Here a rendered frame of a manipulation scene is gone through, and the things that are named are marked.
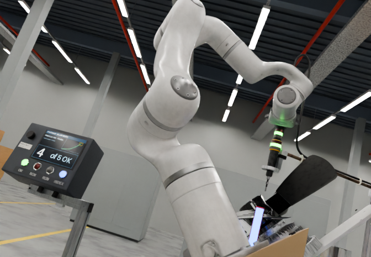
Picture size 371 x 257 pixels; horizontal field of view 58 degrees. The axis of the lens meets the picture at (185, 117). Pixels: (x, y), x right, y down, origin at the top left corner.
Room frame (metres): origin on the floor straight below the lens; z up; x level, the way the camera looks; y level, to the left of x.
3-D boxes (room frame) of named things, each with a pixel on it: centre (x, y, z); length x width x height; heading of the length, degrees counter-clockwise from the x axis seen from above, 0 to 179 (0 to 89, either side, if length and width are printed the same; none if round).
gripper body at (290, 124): (1.23, -0.36, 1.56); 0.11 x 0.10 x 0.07; 163
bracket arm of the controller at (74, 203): (1.17, 0.32, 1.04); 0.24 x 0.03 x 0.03; 73
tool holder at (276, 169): (1.34, -0.40, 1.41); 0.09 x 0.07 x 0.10; 108
